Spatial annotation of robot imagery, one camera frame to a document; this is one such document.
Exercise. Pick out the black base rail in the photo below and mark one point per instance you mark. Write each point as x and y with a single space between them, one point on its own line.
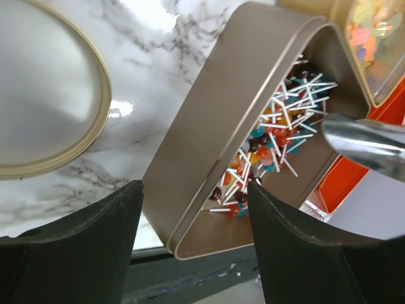
155 276

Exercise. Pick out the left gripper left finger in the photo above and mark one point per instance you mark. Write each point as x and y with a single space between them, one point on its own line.
80 258

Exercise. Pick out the gold tin of jelly candies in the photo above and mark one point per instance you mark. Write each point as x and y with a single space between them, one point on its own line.
374 31

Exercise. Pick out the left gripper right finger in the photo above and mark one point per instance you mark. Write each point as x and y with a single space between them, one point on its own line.
304 260

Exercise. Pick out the silver metal scoop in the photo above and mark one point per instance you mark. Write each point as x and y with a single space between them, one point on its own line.
375 145

